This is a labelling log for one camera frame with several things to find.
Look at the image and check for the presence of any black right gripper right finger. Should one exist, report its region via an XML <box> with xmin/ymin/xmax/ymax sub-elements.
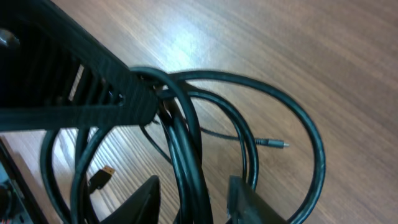
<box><xmin>226</xmin><ymin>175</ymin><xmax>288</xmax><ymax>224</ymax></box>

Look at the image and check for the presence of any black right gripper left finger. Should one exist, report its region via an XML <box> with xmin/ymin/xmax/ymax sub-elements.
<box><xmin>101</xmin><ymin>175</ymin><xmax>160</xmax><ymax>224</ymax></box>

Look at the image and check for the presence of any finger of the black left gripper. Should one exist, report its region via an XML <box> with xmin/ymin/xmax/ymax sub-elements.
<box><xmin>1</xmin><ymin>1</ymin><xmax>158</xmax><ymax>131</ymax></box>

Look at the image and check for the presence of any black USB cable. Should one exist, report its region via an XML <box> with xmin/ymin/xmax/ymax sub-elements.
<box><xmin>138</xmin><ymin>119</ymin><xmax>290</xmax><ymax>166</ymax></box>
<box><xmin>39</xmin><ymin>66</ymin><xmax>326</xmax><ymax>224</ymax></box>

